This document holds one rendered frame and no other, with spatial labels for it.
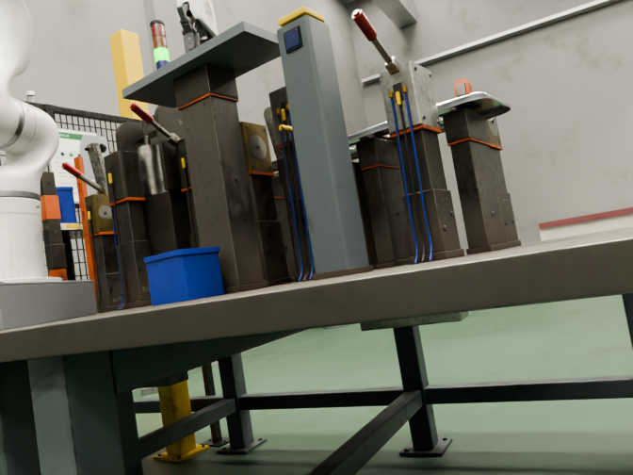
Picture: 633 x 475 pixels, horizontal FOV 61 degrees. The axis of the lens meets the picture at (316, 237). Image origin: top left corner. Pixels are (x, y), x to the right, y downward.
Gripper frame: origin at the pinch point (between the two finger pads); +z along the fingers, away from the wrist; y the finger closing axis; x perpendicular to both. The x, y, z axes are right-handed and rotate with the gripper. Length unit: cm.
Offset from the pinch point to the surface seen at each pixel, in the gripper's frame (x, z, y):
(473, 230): -48, 44, 8
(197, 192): 4.4, 27.8, -2.5
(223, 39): -9.1, 3.3, -12.5
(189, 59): -0.5, 3.6, -8.5
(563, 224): -210, 35, 611
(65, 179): 96, -6, 86
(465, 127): -50, 24, 7
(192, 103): 2.0, 10.2, -4.0
